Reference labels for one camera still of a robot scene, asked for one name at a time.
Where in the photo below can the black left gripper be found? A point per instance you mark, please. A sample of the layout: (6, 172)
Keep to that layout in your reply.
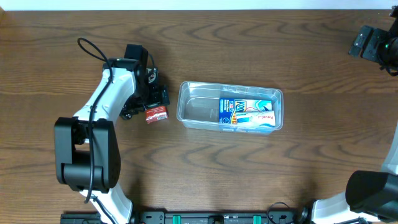
(158, 96)

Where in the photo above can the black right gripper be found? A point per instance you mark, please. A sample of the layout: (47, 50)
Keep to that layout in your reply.
(364, 42)

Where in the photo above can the red Panadol ActiFast box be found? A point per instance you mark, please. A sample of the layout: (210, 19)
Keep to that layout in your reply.
(156, 114)

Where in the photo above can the blue KoolFever box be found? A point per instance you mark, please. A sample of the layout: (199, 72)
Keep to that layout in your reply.
(228, 107)

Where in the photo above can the white blue Panadol box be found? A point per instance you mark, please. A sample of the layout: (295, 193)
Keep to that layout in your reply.
(255, 119)

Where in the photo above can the dark syrup bottle white cap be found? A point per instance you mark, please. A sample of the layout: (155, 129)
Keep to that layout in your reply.
(127, 114)

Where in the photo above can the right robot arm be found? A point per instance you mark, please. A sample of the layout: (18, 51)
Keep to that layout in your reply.
(370, 196)

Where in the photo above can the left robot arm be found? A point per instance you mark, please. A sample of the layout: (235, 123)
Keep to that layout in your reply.
(87, 156)

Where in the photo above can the clear plastic container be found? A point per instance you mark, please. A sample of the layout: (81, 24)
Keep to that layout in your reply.
(198, 105)

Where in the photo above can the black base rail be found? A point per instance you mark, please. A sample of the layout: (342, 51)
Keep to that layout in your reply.
(277, 216)

